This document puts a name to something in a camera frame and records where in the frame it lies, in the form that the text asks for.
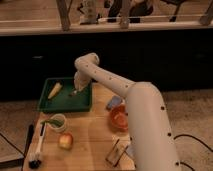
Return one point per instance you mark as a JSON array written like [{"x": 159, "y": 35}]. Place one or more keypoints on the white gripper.
[{"x": 81, "y": 80}]

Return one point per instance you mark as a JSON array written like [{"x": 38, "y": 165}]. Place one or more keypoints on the silver metal fork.
[{"x": 73, "y": 93}]

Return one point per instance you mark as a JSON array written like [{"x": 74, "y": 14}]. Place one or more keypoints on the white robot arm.
[{"x": 148, "y": 123}]

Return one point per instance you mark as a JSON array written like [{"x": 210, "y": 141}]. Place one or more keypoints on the green plastic tray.
[{"x": 63, "y": 101}]

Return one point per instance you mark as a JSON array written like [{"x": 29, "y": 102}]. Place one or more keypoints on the yellow corn cob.
[{"x": 57, "y": 87}]

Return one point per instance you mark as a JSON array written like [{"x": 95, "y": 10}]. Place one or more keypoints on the blue sponge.
[{"x": 113, "y": 102}]

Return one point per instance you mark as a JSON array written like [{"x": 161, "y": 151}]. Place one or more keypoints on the green vegetable in cup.
[{"x": 57, "y": 123}]

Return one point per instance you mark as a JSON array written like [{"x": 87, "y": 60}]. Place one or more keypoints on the orange plastic bowl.
[{"x": 118, "y": 118}]

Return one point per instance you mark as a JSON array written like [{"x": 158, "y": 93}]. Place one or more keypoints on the red yellow apple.
[{"x": 65, "y": 141}]

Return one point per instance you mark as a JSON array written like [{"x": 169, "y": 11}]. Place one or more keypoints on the wooden block box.
[{"x": 114, "y": 155}]

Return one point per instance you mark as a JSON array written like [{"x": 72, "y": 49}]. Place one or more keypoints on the blue grey cloth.
[{"x": 129, "y": 151}]

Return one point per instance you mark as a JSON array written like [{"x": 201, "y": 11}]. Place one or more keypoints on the wooden railing post left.
[{"x": 64, "y": 15}]

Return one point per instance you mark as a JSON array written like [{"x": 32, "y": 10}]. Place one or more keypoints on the wooden railing post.
[
  {"x": 124, "y": 21},
  {"x": 64, "y": 15}
]

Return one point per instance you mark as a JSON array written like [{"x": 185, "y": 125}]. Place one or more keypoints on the wooden railing post middle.
[{"x": 124, "y": 21}]

